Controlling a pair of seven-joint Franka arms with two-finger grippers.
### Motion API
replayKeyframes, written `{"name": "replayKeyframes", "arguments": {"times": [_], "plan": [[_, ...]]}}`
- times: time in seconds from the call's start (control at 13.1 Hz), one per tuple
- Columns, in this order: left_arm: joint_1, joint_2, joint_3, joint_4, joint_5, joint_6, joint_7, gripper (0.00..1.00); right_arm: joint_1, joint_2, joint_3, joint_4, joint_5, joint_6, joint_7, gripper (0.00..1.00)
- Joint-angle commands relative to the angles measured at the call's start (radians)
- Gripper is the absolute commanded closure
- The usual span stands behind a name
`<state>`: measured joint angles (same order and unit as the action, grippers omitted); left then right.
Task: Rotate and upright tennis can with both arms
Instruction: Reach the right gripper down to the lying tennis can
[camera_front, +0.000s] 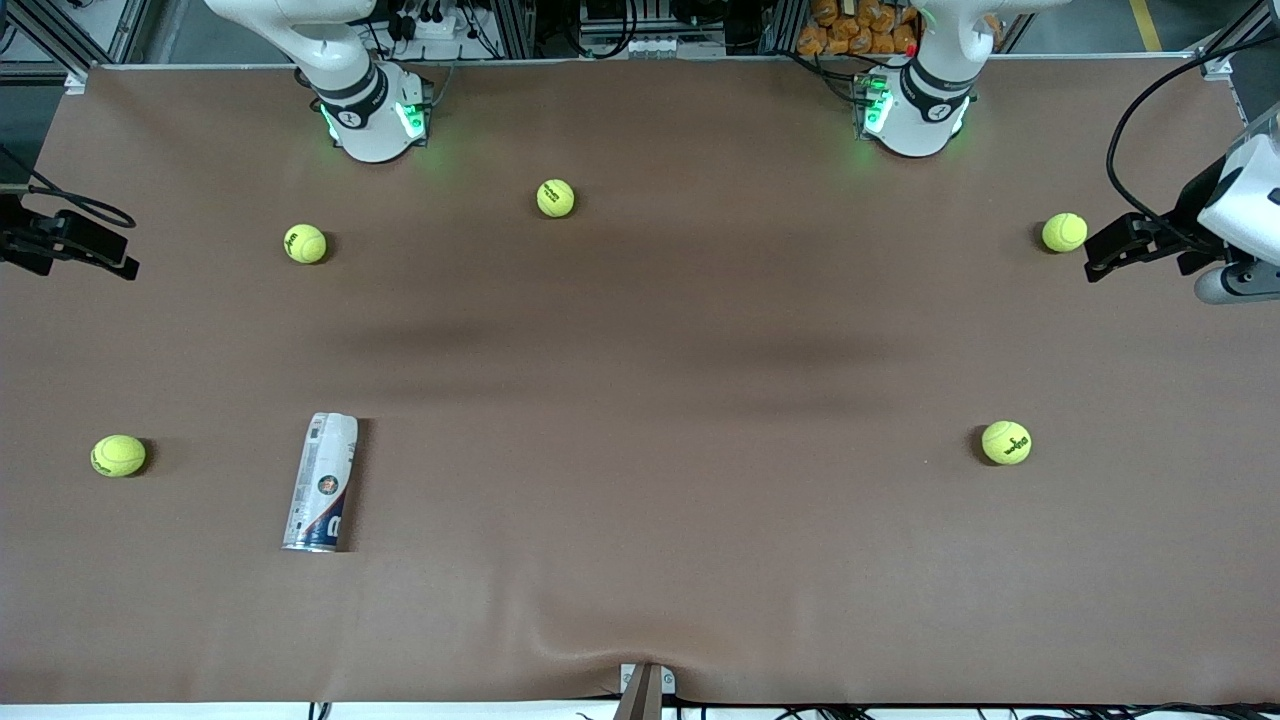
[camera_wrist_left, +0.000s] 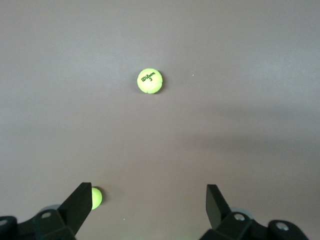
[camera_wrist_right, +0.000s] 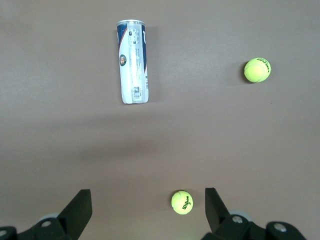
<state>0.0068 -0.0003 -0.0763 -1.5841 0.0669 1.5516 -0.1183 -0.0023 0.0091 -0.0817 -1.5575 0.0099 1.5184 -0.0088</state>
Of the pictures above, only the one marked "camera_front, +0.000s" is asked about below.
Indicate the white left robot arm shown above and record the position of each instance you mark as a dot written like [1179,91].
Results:
[925,115]

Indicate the bag of orange objects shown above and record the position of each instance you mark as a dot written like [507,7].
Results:
[855,28]

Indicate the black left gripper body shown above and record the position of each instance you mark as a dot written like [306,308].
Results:
[1188,222]

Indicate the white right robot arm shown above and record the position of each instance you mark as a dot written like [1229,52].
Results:
[365,125]

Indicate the white blue tennis ball can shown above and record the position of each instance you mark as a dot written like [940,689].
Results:
[322,480]

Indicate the white terminal block row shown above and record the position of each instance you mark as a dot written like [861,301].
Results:
[650,46]

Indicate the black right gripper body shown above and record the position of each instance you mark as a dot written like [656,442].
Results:
[22,240]

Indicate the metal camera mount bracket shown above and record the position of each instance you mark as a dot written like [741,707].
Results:
[646,692]

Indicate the yellow tennis ball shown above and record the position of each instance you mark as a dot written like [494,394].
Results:
[555,198]
[1006,442]
[305,243]
[1064,232]
[118,455]

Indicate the brown table cover mat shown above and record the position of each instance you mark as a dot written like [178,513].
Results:
[640,500]

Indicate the grey aluminium frame rail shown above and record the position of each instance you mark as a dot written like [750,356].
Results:
[75,35]
[1240,45]

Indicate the white power strip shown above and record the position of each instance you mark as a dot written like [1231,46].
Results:
[425,25]

